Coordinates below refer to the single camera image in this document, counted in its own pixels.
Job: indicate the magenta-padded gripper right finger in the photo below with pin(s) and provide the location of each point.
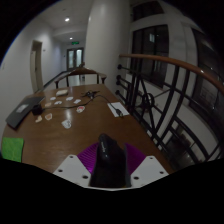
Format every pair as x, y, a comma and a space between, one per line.
150, 170

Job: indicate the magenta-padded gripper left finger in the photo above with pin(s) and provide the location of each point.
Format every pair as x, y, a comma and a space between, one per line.
71, 168

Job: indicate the black vertical computer mouse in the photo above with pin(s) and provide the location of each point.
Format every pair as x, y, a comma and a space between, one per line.
110, 163

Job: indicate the green mouse pad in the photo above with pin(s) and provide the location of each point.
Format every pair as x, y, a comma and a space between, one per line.
12, 148

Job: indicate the small white sticker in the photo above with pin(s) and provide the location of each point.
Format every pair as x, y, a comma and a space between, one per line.
66, 124
38, 119
48, 116
80, 109

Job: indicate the white paper sheet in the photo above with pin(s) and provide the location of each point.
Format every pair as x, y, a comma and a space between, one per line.
115, 107

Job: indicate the black closed laptop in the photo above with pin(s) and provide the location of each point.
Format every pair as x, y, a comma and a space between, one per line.
21, 111

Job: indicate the small white box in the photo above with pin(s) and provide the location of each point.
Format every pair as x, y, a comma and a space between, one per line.
62, 92

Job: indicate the wooden armchair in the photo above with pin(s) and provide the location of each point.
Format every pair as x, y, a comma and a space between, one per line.
80, 71

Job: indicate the white side door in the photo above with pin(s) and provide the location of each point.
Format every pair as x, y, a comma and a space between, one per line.
36, 66

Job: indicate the glass double door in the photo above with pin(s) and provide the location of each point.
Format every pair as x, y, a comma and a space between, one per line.
75, 58

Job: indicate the black railing with wooden handrail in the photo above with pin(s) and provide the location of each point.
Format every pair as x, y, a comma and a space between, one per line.
160, 59

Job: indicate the dark framed window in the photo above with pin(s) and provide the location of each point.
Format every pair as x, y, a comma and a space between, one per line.
150, 53

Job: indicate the green exit sign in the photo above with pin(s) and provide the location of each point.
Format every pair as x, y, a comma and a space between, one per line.
75, 42

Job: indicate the round ceiling light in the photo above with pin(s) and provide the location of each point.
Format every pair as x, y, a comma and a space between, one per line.
67, 19

